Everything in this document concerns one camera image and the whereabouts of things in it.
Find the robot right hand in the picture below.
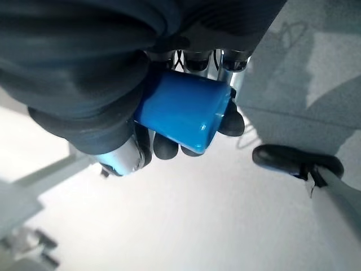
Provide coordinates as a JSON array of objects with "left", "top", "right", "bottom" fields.
[{"left": 0, "top": 0, "right": 286, "bottom": 177}]

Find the blue crank handle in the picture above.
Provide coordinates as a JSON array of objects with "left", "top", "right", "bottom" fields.
[{"left": 133, "top": 70, "right": 237, "bottom": 156}]

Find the bed caster with black pedal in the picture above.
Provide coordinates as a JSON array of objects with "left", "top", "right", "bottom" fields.
[{"left": 0, "top": 225, "right": 61, "bottom": 271}]

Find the robot dark foot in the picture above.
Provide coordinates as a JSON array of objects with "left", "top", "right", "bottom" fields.
[{"left": 252, "top": 143, "right": 345, "bottom": 189}]

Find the robot silver leg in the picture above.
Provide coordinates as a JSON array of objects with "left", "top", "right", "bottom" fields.
[{"left": 306, "top": 165, "right": 361, "bottom": 231}]

